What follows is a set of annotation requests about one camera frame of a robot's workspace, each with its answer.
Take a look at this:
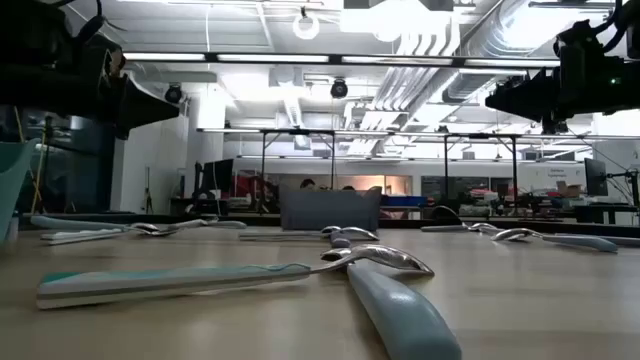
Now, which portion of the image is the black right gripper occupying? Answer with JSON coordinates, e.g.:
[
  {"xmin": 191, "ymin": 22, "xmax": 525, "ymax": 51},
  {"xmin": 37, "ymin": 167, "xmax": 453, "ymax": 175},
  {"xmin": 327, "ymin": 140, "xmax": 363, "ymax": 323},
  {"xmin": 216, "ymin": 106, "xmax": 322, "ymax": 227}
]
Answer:
[{"xmin": 483, "ymin": 62, "xmax": 640, "ymax": 135}]

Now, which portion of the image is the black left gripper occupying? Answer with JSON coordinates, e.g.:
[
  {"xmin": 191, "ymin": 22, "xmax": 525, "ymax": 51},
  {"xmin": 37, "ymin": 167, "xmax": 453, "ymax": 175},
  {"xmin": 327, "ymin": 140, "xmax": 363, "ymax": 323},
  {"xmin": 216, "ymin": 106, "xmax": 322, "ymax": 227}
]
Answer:
[{"xmin": 0, "ymin": 47, "xmax": 181, "ymax": 141}]

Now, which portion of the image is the lavender handled spoon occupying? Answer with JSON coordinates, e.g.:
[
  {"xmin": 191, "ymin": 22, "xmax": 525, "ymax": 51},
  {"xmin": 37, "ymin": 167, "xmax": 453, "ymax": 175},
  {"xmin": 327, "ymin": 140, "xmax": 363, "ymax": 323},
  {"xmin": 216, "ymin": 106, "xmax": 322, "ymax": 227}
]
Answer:
[
  {"xmin": 594, "ymin": 233, "xmax": 640, "ymax": 248},
  {"xmin": 321, "ymin": 225, "xmax": 353, "ymax": 250},
  {"xmin": 421, "ymin": 223, "xmax": 484, "ymax": 234},
  {"xmin": 169, "ymin": 218, "xmax": 221, "ymax": 231}
]

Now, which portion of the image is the black computer monitor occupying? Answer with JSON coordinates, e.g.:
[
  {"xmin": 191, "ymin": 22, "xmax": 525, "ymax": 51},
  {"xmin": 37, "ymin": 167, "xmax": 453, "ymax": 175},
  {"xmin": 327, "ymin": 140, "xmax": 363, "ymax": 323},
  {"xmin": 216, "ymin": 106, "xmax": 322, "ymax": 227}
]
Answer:
[
  {"xmin": 583, "ymin": 157, "xmax": 610, "ymax": 197},
  {"xmin": 193, "ymin": 158, "xmax": 235, "ymax": 201}
]

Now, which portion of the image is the cardboard box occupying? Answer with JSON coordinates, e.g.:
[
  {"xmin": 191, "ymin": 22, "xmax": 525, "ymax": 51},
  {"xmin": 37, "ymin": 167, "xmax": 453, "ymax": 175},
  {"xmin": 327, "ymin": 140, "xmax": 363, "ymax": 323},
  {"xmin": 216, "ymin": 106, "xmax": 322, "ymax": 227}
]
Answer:
[{"xmin": 556, "ymin": 180, "xmax": 584, "ymax": 199}]

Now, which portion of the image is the long ceiling strip light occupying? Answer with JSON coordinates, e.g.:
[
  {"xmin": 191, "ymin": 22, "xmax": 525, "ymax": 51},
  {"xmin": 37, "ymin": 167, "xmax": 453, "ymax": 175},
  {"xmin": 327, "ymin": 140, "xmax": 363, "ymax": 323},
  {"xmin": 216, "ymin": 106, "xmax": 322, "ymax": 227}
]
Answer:
[{"xmin": 122, "ymin": 51, "xmax": 562, "ymax": 69}]

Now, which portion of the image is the teal plastic bin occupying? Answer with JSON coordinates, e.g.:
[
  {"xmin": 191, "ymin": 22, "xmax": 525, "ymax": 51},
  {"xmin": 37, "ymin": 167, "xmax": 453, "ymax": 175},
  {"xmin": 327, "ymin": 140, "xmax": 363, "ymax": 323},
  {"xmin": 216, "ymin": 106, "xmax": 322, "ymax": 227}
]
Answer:
[{"xmin": 0, "ymin": 138, "xmax": 40, "ymax": 245}]

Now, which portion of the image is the blue crate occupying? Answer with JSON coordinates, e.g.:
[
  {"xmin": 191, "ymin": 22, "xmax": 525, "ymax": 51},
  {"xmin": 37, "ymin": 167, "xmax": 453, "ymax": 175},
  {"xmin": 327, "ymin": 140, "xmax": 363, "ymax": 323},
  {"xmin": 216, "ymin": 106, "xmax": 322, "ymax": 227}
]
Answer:
[{"xmin": 382, "ymin": 195, "xmax": 429, "ymax": 208}]

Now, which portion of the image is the grey plastic bin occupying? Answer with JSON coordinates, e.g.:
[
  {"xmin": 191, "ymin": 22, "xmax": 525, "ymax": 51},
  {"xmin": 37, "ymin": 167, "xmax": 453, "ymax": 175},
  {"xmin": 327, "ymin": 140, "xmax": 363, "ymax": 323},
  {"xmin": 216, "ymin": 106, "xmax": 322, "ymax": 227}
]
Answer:
[{"xmin": 278, "ymin": 185, "xmax": 384, "ymax": 232}]

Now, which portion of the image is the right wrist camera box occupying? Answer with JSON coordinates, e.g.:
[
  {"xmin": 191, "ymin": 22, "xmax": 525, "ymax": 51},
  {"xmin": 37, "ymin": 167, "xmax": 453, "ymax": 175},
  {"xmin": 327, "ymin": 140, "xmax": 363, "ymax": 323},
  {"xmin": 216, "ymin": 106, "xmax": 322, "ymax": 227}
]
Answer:
[{"xmin": 553, "ymin": 20, "xmax": 629, "ymax": 91}]

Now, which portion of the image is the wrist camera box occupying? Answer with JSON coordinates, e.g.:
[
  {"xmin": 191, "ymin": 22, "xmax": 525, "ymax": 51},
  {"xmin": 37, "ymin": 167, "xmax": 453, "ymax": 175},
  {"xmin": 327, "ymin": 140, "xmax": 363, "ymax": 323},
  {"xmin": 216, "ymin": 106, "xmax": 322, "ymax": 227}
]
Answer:
[
  {"xmin": 69, "ymin": 30, "xmax": 127, "ymax": 81},
  {"xmin": 553, "ymin": 20, "xmax": 629, "ymax": 91}
]

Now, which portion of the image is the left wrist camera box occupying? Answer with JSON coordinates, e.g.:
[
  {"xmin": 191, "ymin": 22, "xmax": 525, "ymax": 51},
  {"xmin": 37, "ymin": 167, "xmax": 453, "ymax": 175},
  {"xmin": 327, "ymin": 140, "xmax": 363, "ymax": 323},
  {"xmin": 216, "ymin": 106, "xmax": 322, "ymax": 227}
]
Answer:
[{"xmin": 69, "ymin": 30, "xmax": 127, "ymax": 81}]

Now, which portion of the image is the silver ventilation duct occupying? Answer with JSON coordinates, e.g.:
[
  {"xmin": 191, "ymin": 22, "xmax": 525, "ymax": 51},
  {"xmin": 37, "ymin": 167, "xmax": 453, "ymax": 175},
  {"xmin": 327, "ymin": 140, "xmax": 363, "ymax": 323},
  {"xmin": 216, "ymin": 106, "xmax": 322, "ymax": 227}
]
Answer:
[{"xmin": 442, "ymin": 0, "xmax": 571, "ymax": 104}]

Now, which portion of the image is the black metal frame stand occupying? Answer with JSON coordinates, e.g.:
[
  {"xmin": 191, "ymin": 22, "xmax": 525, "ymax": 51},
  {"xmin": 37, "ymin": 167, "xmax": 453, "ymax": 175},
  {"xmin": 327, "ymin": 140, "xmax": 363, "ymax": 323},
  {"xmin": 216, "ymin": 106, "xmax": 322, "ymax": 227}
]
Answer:
[
  {"xmin": 258, "ymin": 127, "xmax": 337, "ymax": 215},
  {"xmin": 442, "ymin": 132, "xmax": 522, "ymax": 214}
]

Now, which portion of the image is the yellow cable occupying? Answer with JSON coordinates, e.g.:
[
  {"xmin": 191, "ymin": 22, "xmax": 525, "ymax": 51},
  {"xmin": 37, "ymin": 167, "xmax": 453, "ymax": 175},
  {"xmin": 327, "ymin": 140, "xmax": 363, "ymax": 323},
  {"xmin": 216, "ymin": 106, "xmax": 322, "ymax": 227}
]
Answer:
[{"xmin": 28, "ymin": 130, "xmax": 47, "ymax": 215}]

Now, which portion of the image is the black frame clamp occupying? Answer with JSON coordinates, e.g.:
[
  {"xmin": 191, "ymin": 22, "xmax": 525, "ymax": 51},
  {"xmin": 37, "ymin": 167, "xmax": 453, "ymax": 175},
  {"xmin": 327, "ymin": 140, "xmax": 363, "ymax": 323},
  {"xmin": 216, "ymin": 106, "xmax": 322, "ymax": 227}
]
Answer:
[{"xmin": 430, "ymin": 204, "xmax": 464, "ymax": 225}]

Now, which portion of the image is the white ring lamp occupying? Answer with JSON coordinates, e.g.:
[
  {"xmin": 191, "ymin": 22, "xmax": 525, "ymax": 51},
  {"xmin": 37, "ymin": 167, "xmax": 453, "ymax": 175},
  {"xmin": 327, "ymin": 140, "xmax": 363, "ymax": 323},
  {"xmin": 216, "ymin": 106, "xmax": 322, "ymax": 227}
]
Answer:
[{"xmin": 292, "ymin": 13, "xmax": 321, "ymax": 41}]

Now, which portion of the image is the black aluminium table frame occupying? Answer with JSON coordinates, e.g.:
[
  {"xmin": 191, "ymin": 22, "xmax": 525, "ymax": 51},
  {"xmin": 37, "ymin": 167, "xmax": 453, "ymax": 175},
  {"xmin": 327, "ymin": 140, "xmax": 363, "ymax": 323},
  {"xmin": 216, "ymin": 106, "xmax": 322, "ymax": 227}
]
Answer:
[{"xmin": 19, "ymin": 212, "xmax": 640, "ymax": 239}]

